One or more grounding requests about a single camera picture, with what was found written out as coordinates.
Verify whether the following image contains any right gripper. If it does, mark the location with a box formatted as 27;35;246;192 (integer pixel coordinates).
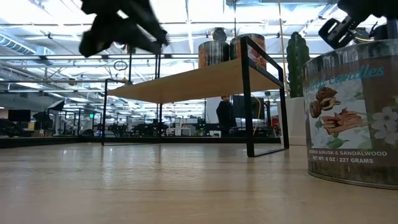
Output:
318;16;363;50

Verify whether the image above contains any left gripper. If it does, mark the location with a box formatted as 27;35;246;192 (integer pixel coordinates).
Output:
78;0;169;58

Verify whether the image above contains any orange candle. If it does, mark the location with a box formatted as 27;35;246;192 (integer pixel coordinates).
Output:
229;33;267;71
198;40;231;70

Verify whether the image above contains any candle tin with floral label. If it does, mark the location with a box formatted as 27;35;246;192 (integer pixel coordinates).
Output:
301;39;398;190

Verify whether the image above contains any green cactus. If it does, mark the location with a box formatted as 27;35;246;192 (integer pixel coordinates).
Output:
285;32;311;99

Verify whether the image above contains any white planter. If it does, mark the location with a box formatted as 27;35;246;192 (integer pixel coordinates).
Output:
275;96;307;146

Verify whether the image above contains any black studio softbox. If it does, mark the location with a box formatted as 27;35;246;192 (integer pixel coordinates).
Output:
32;111;53;123
46;99;66;112

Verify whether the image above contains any white low table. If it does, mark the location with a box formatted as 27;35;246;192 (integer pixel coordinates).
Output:
165;127;192;137

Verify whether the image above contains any person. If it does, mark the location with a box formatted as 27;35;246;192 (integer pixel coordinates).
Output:
216;95;237;138

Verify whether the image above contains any black background monitor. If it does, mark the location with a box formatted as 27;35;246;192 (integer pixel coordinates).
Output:
7;109;32;123

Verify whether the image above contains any hanging black cable reel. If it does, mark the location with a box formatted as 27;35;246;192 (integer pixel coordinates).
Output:
211;27;228;43

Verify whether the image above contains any wooden shelf riser black frame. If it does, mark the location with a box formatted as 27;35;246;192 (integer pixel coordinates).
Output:
101;35;290;158

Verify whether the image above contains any black wall screen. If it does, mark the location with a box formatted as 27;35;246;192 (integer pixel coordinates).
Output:
232;95;265;119

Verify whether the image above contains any black aluminium rig frame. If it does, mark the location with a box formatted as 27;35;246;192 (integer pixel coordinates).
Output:
0;136;282;149

